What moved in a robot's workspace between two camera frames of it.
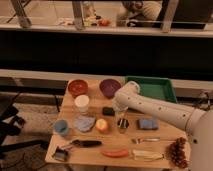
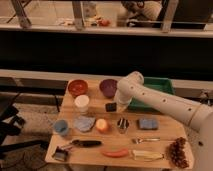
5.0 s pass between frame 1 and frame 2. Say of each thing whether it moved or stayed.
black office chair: stayed
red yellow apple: stayed
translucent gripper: moved
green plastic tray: stayed
